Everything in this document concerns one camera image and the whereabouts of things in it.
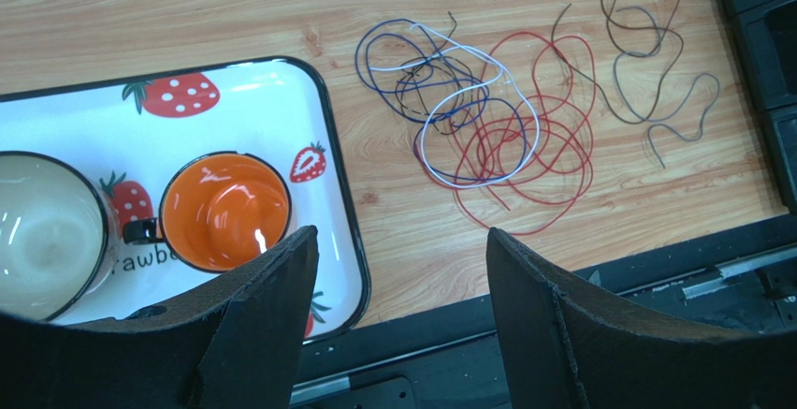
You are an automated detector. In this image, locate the black compartment organizer bin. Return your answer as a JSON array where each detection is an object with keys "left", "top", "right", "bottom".
[{"left": 720, "top": 0, "right": 796, "bottom": 214}]

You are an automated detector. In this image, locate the red wire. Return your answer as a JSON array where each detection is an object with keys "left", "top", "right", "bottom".
[{"left": 424, "top": 30, "right": 599, "bottom": 238}]

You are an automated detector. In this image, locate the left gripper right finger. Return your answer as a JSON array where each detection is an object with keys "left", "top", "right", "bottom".
[{"left": 486, "top": 228, "right": 796, "bottom": 408}]

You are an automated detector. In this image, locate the strawberry print white tray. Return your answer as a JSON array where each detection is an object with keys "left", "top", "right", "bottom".
[{"left": 1, "top": 57, "right": 370, "bottom": 342}]

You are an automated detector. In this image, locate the cream enamel bowl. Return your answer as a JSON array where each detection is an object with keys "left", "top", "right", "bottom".
[{"left": 1, "top": 151, "right": 121, "bottom": 321}]

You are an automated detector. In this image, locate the orange enamel mug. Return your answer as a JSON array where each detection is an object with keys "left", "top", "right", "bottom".
[{"left": 123, "top": 152, "right": 295, "bottom": 273}]

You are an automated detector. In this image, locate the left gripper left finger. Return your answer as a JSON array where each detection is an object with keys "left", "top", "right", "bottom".
[{"left": 1, "top": 226, "right": 319, "bottom": 408}]

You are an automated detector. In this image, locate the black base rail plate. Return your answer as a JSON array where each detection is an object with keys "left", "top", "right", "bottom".
[{"left": 290, "top": 215, "right": 796, "bottom": 408}]

